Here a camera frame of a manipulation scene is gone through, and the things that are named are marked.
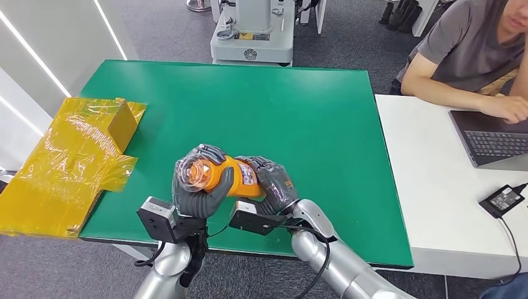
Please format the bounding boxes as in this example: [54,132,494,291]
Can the person's right hand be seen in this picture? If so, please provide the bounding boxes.
[478,95,528,125]

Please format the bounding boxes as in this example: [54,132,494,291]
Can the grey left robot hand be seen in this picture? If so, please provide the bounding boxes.
[171,143,235,220]

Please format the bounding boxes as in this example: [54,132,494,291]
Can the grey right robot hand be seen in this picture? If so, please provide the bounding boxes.
[233,154,300,217]

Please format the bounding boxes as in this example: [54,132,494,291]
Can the orange plastic bottle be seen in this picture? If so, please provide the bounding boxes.
[173,148,266,200]

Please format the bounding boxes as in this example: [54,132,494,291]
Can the wooden chair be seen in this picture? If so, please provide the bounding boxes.
[478,68,519,98]

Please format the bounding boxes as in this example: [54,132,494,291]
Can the dark grey laptop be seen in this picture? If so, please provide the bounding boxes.
[448,109,528,173]

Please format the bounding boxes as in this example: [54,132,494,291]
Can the person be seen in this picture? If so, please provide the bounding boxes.
[389,0,528,125]

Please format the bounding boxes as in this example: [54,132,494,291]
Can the black power adapter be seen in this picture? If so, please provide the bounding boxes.
[479,184,526,220]

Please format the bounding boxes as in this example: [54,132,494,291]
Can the white cabinet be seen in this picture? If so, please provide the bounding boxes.
[411,0,441,39]

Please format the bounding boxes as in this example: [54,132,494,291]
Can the black robot legs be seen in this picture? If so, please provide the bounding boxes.
[377,0,423,35]

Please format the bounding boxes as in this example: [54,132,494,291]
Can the yellow film-wrapped cardboard box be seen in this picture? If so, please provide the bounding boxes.
[0,97,148,239]

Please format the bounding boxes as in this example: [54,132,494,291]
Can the grey machine base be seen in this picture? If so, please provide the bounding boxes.
[209,0,296,68]

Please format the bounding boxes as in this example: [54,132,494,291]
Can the white desk leg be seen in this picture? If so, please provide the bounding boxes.
[314,0,329,36]

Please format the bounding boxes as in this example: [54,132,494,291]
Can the blue fabric object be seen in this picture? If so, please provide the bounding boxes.
[478,271,528,299]

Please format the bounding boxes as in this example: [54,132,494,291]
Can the chrome stand base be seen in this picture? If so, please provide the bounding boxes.
[186,0,213,13]

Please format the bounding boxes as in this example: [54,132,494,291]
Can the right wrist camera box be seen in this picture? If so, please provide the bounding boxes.
[228,199,299,237]

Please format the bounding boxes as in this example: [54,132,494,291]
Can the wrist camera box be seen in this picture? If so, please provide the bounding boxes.
[136,196,207,245]
[228,199,299,237]

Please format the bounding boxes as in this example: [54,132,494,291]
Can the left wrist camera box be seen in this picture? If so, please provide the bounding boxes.
[136,196,207,245]

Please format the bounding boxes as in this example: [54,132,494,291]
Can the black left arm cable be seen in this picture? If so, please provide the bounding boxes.
[133,240,167,268]

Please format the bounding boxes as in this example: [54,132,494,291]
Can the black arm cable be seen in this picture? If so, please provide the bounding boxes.
[133,240,167,268]
[280,224,333,299]

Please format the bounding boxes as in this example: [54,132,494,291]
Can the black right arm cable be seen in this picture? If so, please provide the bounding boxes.
[280,224,333,299]

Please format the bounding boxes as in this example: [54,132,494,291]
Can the black adapter cable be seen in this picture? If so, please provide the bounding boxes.
[497,216,523,287]

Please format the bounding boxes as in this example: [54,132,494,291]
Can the white wall light strip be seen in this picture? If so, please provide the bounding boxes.
[0,9,73,99]
[0,95,44,138]
[92,0,129,62]

